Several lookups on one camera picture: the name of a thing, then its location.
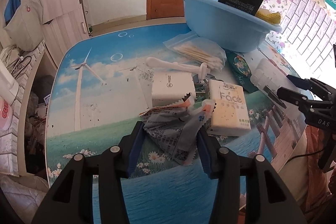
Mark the white charger box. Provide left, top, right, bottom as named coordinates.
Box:
left=151, top=71, right=196, bottom=107

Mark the cotton swabs plastic bag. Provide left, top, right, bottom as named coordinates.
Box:
left=163, top=31, right=227, bottom=72

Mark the grey snack wrapper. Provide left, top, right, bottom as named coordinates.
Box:
left=139, top=94, right=215, bottom=165

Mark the dark green sachet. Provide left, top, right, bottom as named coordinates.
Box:
left=226, top=51, right=258, bottom=93

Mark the light blue plastic basin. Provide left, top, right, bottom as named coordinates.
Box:
left=183, top=0, right=282, bottom=53

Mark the Face tissue pack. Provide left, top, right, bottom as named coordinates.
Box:
left=207, top=80, right=251, bottom=137

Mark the pink cup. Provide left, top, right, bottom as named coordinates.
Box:
left=0, top=97, right=13, bottom=131

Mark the white plastic hook hanger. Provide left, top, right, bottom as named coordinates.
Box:
left=145, top=57, right=211, bottom=81

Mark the grey tote bag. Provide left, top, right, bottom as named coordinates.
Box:
left=4, top=0, right=43, bottom=52

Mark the white electric kettle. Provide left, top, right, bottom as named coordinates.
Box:
left=0, top=60, right=19, bottom=105

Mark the yellow mesh cloth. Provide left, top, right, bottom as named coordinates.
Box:
left=255, top=9, right=281, bottom=24

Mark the small clear plastic packet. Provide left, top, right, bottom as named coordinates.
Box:
left=249, top=58, right=297, bottom=109

